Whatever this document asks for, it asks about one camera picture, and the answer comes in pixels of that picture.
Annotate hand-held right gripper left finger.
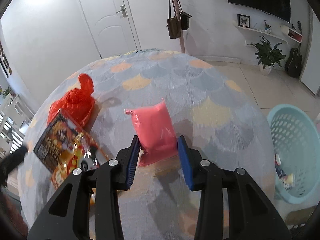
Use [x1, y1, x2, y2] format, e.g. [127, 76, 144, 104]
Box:
[27, 135, 140, 240]

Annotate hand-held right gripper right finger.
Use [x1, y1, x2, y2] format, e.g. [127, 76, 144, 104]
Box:
[177, 135, 292, 240]

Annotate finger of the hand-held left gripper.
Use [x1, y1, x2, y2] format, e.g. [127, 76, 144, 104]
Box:
[0, 145, 28, 188]

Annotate pink packet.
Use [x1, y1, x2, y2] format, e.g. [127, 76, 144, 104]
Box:
[124, 99, 179, 168]

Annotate orange snack box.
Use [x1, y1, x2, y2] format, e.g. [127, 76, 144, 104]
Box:
[33, 109, 110, 205]

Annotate teal plastic basket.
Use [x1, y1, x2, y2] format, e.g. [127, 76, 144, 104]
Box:
[266, 104, 320, 204]

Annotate black shoulder bag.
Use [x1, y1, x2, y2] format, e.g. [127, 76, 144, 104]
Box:
[177, 0, 192, 31]

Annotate white wooden rack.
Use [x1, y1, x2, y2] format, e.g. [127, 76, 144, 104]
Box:
[0, 92, 34, 153]

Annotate red plastic bag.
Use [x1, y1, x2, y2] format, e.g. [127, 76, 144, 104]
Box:
[47, 74, 96, 128]

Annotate scale-patterned tablecloth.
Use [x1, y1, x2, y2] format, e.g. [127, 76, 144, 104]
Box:
[17, 49, 278, 240]

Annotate yellow packet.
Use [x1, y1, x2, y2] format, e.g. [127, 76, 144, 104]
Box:
[282, 174, 295, 190]

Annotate pink coat rack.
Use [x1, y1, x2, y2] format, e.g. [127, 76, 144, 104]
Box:
[166, 0, 187, 53]

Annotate potted green plant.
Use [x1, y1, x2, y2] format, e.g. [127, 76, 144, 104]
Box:
[249, 35, 287, 75]

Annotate brown tote bag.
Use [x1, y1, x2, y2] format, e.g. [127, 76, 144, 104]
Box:
[167, 0, 182, 40]

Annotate white door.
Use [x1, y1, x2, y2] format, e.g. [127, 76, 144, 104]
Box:
[75, 0, 142, 59]

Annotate black guitar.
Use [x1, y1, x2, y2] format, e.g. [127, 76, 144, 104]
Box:
[285, 21, 303, 78]

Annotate framed butterfly picture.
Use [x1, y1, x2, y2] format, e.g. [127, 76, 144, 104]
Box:
[237, 14, 250, 28]

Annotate white standing air conditioner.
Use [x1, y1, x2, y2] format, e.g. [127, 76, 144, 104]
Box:
[300, 5, 320, 98]

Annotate wall picture frames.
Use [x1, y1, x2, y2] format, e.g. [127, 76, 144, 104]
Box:
[0, 41, 12, 78]

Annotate white curved wall shelf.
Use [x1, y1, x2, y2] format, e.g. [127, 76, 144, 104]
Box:
[231, 21, 288, 43]

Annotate white and red wall cubby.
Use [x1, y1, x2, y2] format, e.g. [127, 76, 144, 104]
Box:
[281, 24, 303, 42]

